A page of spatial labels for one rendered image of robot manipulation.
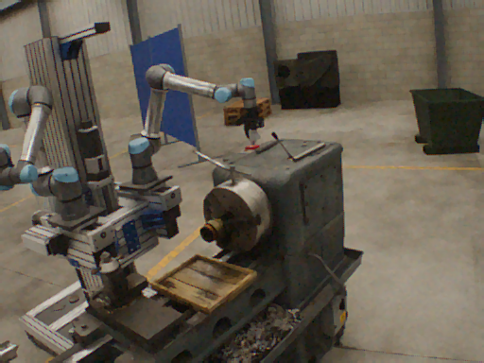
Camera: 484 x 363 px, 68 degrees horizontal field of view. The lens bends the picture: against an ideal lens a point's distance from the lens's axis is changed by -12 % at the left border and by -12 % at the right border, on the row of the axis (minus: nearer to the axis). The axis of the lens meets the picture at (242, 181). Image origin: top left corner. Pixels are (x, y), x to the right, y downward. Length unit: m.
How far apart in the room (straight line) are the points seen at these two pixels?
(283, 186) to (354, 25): 10.06
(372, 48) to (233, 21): 4.33
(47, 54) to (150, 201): 0.96
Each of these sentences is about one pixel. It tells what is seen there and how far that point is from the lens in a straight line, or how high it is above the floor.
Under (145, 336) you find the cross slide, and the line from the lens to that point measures 1.37.
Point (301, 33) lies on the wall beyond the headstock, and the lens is 11.94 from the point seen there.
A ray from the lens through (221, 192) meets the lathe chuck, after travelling 1.74.
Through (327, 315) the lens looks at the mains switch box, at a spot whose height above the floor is 0.34.
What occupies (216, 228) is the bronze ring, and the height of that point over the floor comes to 1.10.
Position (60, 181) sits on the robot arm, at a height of 1.35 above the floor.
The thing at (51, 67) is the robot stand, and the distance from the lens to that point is 2.10.
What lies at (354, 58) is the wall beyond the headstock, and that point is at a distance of 11.63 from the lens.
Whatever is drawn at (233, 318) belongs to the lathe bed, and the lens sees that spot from 1.72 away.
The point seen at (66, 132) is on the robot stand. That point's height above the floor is 1.54.
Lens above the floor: 1.80
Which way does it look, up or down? 19 degrees down
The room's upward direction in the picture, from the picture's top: 8 degrees counter-clockwise
